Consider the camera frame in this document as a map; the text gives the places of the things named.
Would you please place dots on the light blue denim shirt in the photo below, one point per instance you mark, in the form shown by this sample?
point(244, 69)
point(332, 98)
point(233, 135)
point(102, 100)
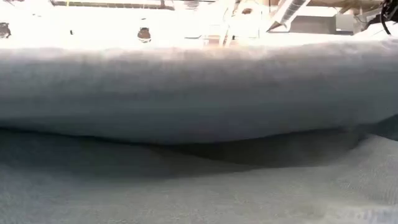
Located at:
point(186, 99)

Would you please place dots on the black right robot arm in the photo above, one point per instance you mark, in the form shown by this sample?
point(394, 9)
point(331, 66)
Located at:
point(385, 12)

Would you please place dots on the black round ceiling fixture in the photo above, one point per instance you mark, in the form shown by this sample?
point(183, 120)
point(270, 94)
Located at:
point(144, 35)
point(4, 30)

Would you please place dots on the silver ventilation duct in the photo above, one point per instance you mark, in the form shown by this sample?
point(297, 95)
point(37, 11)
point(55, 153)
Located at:
point(289, 12)

